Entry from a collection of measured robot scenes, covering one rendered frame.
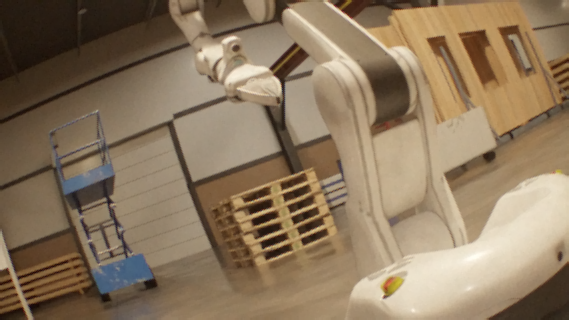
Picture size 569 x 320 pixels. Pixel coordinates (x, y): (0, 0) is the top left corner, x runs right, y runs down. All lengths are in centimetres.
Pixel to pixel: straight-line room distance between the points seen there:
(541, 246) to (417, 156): 55
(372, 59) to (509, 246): 57
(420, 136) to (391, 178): 12
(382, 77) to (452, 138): 608
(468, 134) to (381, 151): 608
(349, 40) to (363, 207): 35
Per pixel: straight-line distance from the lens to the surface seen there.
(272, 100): 107
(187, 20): 158
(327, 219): 717
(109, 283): 851
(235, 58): 124
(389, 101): 115
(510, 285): 79
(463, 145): 722
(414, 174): 125
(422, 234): 122
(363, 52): 118
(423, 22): 1004
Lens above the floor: 53
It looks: 4 degrees up
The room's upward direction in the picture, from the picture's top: 22 degrees counter-clockwise
